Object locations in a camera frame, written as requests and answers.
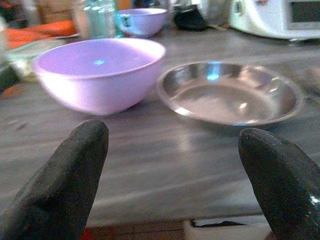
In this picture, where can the white kitchen appliance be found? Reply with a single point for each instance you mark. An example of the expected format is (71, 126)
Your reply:
(265, 15)

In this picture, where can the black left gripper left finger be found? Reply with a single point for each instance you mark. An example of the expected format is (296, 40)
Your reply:
(62, 180)

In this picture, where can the clear glass jar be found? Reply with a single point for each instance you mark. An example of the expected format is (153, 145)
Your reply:
(96, 20)

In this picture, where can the small purple plastic bowl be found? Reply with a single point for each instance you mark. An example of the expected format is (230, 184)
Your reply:
(142, 21)

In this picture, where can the black rounded object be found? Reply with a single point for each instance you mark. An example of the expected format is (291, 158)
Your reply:
(190, 18)

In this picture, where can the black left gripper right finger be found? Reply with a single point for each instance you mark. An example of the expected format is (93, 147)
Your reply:
(282, 180)

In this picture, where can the clear glass dish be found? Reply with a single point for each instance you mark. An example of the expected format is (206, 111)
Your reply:
(27, 53)

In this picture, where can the orange cloth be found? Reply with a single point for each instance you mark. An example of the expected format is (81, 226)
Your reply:
(37, 32)

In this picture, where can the stainless steel plate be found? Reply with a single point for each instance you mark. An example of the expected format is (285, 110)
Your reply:
(225, 97)

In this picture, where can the large purple plastic bowl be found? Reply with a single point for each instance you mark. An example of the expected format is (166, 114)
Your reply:
(100, 85)

